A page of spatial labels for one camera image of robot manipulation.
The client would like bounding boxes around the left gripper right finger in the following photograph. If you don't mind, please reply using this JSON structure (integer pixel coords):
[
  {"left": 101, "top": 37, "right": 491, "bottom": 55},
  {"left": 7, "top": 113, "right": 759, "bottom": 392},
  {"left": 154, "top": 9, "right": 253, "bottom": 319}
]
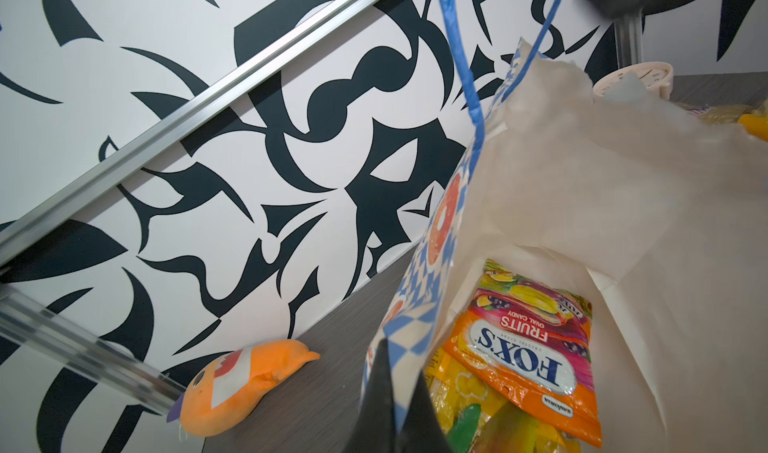
[{"left": 395, "top": 380, "right": 452, "bottom": 453}]

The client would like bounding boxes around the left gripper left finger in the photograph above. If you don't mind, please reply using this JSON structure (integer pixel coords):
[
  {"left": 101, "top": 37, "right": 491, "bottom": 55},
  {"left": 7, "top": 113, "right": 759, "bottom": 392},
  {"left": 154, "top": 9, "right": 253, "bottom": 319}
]
[{"left": 342, "top": 353, "right": 395, "bottom": 453}]

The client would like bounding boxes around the orange Fox's fruits candy bag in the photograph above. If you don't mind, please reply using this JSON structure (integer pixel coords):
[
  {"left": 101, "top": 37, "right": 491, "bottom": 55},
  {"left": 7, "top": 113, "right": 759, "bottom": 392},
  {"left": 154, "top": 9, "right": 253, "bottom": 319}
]
[{"left": 444, "top": 260, "right": 602, "bottom": 447}]

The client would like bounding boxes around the blue checkered paper bag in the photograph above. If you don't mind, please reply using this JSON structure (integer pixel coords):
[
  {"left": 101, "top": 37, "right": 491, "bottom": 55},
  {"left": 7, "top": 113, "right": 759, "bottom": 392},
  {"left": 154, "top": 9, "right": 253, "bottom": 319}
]
[{"left": 362, "top": 0, "right": 767, "bottom": 452}]

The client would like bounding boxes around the gold snack bag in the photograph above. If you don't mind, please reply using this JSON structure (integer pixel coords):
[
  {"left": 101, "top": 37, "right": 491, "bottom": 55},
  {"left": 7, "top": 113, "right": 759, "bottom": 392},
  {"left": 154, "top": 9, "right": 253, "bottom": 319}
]
[{"left": 688, "top": 104, "right": 753, "bottom": 125}]

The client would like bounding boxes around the yellow orange candy bag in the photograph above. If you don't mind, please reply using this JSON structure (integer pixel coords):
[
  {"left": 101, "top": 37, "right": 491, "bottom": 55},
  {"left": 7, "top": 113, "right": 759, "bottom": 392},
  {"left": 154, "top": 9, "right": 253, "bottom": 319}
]
[{"left": 737, "top": 110, "right": 768, "bottom": 142}]

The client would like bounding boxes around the yellow candy bag in bag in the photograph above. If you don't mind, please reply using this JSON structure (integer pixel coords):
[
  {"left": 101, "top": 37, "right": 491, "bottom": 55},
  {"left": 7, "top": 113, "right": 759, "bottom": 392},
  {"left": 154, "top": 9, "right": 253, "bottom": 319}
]
[{"left": 425, "top": 349, "right": 581, "bottom": 452}]

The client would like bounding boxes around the orange plush toy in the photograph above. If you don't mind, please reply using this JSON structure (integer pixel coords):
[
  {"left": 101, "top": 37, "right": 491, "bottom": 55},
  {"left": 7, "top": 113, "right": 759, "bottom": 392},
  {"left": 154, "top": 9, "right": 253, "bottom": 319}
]
[{"left": 166, "top": 339, "right": 320, "bottom": 438}]

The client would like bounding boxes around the beige alarm clock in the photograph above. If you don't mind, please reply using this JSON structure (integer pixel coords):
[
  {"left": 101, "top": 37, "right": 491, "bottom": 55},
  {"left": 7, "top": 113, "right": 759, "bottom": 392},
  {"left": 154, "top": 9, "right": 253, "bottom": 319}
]
[{"left": 593, "top": 62, "right": 674, "bottom": 102}]

